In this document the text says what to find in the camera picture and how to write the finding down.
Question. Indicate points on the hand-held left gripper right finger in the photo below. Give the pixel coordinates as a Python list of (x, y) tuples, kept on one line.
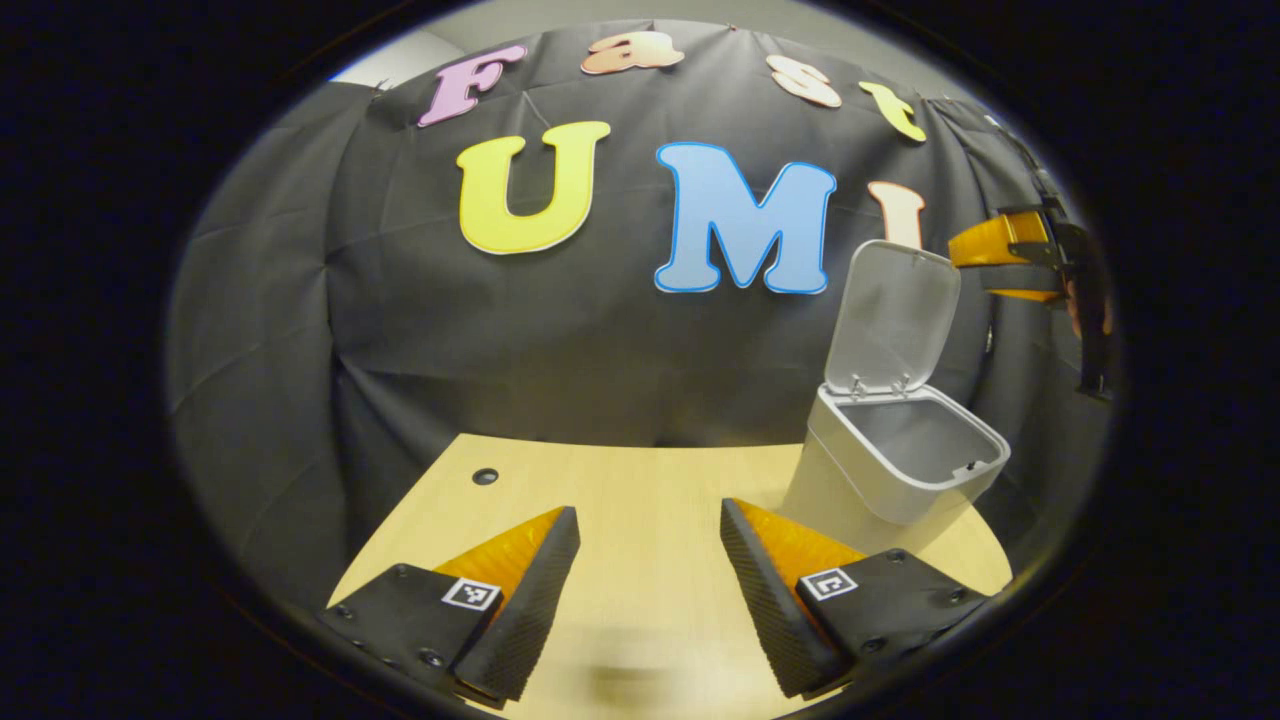
[(770, 610)]

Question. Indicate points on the wooden desktop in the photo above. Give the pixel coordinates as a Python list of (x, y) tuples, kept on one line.
[(640, 520)]

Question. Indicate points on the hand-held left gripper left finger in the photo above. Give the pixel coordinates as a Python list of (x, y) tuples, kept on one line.
[(530, 620)]

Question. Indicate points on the white desktop garbage bin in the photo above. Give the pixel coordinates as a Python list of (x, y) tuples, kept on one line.
[(870, 490)]

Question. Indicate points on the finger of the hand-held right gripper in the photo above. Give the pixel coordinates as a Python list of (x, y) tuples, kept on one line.
[(1000, 242), (1025, 280)]

